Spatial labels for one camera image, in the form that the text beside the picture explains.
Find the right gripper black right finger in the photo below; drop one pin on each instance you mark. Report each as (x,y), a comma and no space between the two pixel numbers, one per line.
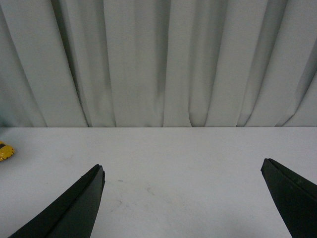
(294,196)

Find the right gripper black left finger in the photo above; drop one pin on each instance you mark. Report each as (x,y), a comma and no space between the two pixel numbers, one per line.
(71,215)

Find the yellow beetle toy car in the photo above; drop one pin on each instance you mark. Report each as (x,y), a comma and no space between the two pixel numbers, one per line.
(6,151)

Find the grey pleated curtain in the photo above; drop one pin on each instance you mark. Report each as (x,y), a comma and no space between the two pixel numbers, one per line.
(158,63)

